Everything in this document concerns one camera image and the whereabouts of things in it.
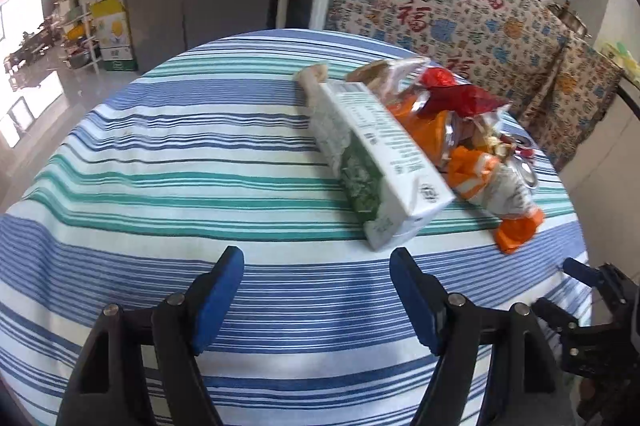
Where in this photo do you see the steel pot with lid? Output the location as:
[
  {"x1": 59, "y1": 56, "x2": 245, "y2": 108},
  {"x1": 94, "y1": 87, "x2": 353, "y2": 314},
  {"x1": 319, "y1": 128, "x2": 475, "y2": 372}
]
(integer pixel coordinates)
[{"x1": 547, "y1": 1, "x2": 594, "y2": 40}]

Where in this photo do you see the red plastic wrapper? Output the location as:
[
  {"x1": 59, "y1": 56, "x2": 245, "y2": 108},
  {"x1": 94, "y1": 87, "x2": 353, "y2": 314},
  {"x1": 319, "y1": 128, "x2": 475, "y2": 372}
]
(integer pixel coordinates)
[{"x1": 419, "y1": 68, "x2": 513, "y2": 119}]

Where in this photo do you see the orange white snack packet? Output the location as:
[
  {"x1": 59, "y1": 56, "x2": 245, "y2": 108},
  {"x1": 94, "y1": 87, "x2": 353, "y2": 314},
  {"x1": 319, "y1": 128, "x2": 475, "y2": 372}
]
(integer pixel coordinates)
[{"x1": 445, "y1": 146, "x2": 546, "y2": 255}]

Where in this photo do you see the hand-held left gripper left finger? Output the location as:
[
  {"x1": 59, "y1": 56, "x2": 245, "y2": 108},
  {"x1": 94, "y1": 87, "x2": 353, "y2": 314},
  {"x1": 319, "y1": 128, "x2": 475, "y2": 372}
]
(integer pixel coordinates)
[{"x1": 56, "y1": 246, "x2": 245, "y2": 426}]

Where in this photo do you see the yellow green cardboard box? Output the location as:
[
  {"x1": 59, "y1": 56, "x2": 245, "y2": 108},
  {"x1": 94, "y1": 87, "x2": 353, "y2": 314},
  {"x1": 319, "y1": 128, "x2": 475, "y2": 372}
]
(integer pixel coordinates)
[{"x1": 90, "y1": 0, "x2": 139, "y2": 73}]

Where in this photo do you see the green white milk carton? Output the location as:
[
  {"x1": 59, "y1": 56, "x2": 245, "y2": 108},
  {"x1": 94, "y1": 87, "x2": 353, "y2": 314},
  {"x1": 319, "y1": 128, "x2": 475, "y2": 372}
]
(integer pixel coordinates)
[{"x1": 311, "y1": 81, "x2": 456, "y2": 252}]

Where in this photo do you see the yellow green plastic ware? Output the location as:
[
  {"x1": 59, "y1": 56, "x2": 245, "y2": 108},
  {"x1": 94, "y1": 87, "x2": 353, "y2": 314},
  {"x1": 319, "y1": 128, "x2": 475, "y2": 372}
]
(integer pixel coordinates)
[{"x1": 599, "y1": 40, "x2": 640, "y2": 81}]

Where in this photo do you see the patterned beige cloth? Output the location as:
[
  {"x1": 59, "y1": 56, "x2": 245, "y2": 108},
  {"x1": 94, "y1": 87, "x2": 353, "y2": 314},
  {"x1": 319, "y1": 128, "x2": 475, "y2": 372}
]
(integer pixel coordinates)
[
  {"x1": 325, "y1": 0, "x2": 572, "y2": 117},
  {"x1": 515, "y1": 35, "x2": 626, "y2": 173}
]

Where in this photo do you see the white paper bag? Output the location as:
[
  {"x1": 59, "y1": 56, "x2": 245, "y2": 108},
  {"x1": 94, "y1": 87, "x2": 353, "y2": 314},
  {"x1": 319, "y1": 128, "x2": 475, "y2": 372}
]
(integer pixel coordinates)
[{"x1": 295, "y1": 62, "x2": 332, "y2": 107}]

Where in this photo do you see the orange foil snack bag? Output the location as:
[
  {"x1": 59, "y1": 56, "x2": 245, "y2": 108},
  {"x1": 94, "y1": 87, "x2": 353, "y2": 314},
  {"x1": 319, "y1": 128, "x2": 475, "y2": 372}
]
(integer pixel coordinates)
[{"x1": 387, "y1": 97, "x2": 455, "y2": 170}]

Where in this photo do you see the crushed red can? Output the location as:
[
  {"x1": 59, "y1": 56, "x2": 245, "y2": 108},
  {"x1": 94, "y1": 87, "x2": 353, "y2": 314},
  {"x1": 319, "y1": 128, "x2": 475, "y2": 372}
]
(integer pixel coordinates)
[{"x1": 500, "y1": 133, "x2": 540, "y2": 192}]

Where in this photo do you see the blue green striped tablecloth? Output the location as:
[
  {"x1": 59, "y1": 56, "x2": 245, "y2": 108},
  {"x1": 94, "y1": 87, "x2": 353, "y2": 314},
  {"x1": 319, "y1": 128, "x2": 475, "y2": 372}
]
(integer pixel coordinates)
[{"x1": 0, "y1": 28, "x2": 593, "y2": 426}]

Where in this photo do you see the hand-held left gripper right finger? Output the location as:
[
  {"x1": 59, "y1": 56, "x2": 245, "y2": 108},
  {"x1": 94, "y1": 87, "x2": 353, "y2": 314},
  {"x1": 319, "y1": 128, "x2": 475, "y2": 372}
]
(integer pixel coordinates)
[{"x1": 389, "y1": 248, "x2": 581, "y2": 426}]

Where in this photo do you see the clear plastic wrapper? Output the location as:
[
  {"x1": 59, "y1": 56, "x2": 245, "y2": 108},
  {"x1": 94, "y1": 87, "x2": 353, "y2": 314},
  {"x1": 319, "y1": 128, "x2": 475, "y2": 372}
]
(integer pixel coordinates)
[{"x1": 345, "y1": 57, "x2": 431, "y2": 93}]

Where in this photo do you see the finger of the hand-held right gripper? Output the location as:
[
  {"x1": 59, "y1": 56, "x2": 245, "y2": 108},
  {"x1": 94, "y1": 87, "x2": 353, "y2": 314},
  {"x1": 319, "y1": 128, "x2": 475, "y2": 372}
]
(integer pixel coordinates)
[
  {"x1": 531, "y1": 298, "x2": 583, "y2": 333},
  {"x1": 563, "y1": 257, "x2": 637, "y2": 307}
]

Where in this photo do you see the metal basin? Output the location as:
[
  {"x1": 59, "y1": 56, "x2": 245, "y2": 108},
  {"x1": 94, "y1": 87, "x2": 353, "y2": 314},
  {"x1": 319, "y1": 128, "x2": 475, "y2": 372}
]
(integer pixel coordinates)
[{"x1": 66, "y1": 50, "x2": 99, "y2": 70}]

